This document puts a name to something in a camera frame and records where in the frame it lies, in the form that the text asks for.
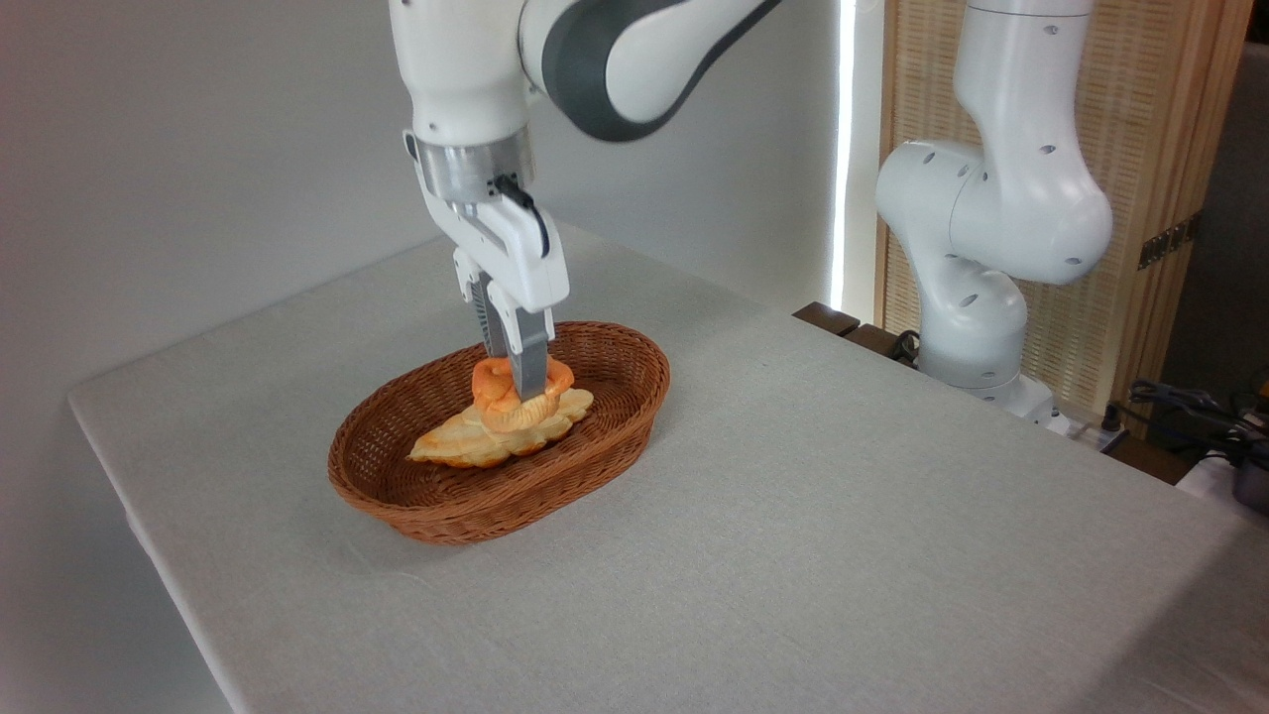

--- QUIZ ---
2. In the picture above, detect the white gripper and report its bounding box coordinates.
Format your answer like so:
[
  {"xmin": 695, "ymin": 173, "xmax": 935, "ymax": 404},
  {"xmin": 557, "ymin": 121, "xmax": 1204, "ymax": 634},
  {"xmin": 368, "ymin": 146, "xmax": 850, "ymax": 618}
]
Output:
[{"xmin": 421, "ymin": 180, "xmax": 572, "ymax": 400}]

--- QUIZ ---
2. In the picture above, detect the brown oval wicker basket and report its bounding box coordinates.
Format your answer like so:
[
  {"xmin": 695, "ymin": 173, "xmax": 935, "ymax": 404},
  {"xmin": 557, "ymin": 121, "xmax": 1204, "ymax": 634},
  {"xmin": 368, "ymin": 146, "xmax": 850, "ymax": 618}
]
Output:
[{"xmin": 327, "ymin": 320, "xmax": 671, "ymax": 545}]

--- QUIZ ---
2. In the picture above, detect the long pale croissant bread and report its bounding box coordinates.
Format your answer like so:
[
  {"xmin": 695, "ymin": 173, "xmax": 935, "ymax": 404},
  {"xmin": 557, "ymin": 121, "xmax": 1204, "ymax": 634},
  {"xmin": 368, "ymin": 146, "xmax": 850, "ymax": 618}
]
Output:
[{"xmin": 407, "ymin": 387, "xmax": 596, "ymax": 470}]

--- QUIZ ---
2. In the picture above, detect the light grey tablecloth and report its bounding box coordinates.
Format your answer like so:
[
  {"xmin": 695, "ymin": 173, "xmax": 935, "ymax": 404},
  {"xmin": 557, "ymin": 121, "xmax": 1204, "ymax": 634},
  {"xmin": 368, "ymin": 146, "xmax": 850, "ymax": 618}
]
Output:
[{"xmin": 67, "ymin": 223, "xmax": 1269, "ymax": 714}]

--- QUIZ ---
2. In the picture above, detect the black screen hinge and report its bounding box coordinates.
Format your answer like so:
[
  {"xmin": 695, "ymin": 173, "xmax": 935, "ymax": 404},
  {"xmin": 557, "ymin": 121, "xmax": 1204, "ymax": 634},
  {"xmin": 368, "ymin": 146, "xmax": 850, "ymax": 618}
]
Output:
[{"xmin": 1138, "ymin": 212, "xmax": 1203, "ymax": 271}]

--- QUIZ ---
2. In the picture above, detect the wooden bamboo folding screen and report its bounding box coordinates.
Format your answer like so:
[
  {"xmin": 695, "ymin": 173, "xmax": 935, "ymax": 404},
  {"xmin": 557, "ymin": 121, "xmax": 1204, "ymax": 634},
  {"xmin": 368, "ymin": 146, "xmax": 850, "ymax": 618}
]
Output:
[{"xmin": 874, "ymin": 0, "xmax": 1255, "ymax": 417}]

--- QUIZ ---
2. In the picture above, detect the round orange bread roll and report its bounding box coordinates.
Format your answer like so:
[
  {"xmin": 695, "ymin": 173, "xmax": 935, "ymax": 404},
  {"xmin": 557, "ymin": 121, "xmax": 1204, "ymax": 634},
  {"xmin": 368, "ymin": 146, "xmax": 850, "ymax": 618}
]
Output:
[{"xmin": 471, "ymin": 354, "xmax": 576, "ymax": 434}]

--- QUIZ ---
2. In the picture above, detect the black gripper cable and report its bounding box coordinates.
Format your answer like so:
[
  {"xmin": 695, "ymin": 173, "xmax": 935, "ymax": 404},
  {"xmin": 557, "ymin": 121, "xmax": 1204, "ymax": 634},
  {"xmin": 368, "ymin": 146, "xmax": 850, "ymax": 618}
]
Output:
[{"xmin": 493, "ymin": 175, "xmax": 552, "ymax": 260}]

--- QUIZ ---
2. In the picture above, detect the black cable bundle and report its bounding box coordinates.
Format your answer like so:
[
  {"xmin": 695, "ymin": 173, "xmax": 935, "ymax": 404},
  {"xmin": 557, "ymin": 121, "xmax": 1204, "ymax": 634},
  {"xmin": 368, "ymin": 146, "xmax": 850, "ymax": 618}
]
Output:
[{"xmin": 1128, "ymin": 378, "xmax": 1269, "ymax": 469}]

